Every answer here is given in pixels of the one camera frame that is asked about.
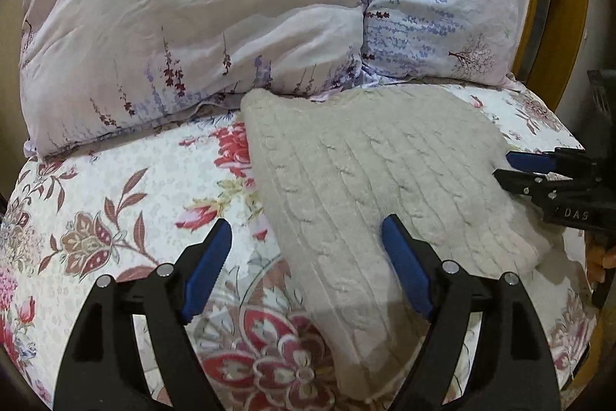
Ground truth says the beige cable-knit sweater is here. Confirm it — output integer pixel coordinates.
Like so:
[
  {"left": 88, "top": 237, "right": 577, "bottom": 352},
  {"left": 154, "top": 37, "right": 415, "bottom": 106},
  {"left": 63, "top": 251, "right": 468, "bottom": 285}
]
[{"left": 241, "top": 84, "right": 560, "bottom": 401}]

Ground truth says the person's right hand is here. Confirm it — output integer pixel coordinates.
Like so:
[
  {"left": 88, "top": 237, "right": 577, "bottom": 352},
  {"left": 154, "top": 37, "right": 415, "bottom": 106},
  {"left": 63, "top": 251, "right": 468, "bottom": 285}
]
[{"left": 586, "top": 241, "right": 615, "bottom": 284}]

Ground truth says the floral bed sheet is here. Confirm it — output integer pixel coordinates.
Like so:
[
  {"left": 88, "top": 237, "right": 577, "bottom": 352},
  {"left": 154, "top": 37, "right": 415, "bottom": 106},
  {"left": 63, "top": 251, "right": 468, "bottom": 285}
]
[{"left": 1, "top": 84, "right": 597, "bottom": 410}]

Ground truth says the lavender floral pillow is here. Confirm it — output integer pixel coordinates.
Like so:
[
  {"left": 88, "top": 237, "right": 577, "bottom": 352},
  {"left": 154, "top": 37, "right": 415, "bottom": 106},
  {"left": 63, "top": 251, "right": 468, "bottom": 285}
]
[{"left": 20, "top": 0, "right": 518, "bottom": 157}]

